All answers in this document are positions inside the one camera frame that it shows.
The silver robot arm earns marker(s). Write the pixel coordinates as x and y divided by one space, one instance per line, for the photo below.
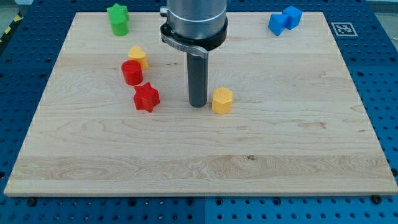
195 27

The yellow hexagon block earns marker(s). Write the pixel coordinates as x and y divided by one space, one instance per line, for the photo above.
222 100

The red star block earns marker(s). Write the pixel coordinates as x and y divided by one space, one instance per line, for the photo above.
146 97

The green star block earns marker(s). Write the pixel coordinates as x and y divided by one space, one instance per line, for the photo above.
117 13

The blue cube block front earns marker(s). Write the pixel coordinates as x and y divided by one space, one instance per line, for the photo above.
277 23

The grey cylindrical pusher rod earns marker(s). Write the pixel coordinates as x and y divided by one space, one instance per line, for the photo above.
197 71

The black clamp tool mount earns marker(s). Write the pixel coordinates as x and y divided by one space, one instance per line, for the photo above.
196 47

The wooden board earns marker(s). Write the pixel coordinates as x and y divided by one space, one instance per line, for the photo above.
297 126

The blue cube block rear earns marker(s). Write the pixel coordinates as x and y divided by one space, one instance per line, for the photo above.
294 15

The yellow heart block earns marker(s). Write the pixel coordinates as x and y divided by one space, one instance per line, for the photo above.
136 53

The white fiducial marker tag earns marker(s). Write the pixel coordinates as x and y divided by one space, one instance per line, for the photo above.
344 29

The green cylinder block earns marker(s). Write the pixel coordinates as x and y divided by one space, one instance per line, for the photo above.
119 25

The red cylinder block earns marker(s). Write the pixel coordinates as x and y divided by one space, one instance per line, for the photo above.
132 72

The blue cube block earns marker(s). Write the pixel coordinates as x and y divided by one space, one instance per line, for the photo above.
294 15
277 23

